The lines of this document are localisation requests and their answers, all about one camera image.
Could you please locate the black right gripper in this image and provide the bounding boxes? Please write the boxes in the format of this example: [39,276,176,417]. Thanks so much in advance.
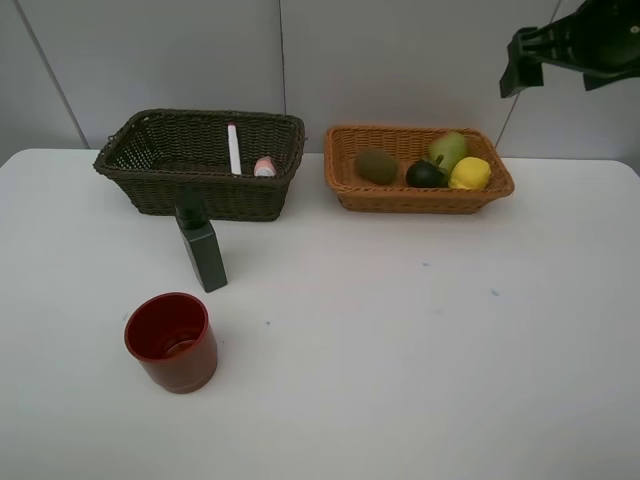
[499,0,639,98]

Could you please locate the green red pear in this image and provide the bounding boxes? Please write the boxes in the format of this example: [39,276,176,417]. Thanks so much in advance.
[428,131,468,175]

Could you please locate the yellow soap box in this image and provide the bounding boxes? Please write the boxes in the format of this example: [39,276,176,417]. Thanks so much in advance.
[448,157,491,190]

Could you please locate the dark mangosteen fruit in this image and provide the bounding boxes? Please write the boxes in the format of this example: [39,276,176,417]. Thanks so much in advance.
[405,155,448,188]

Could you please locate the brown kiwi fruit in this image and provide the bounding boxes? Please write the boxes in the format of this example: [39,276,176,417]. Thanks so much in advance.
[354,148,398,186]

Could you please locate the pink soap bottle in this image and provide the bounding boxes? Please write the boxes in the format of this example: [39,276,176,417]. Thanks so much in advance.
[254,156,277,177]

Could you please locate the white pink marker pen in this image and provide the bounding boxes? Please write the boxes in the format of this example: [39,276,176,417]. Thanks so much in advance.
[227,123,242,175]

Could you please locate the dark green square bottle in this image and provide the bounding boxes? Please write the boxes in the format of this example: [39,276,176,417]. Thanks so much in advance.
[175,188,228,293]

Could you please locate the red plastic cup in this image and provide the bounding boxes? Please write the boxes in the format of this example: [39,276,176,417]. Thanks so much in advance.
[124,292,218,394]

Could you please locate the orange wicker basket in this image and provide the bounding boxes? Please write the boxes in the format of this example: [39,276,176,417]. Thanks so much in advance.
[324,125,515,214]

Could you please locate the dark brown wicker basket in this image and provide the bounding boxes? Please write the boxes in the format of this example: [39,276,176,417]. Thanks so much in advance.
[94,109,306,222]

